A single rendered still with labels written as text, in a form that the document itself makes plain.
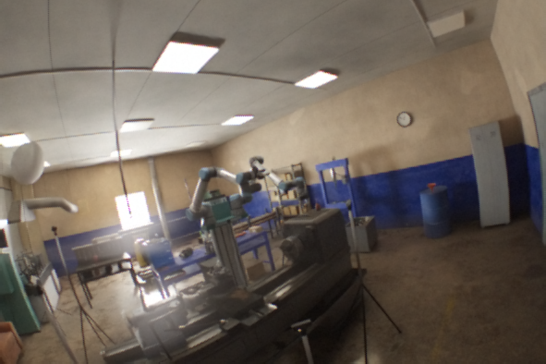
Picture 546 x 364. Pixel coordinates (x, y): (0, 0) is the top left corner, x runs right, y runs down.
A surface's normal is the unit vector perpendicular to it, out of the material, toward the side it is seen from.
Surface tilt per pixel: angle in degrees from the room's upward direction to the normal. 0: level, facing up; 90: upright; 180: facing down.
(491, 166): 90
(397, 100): 90
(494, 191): 90
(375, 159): 90
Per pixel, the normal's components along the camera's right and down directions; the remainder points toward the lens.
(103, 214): 0.68, -0.18
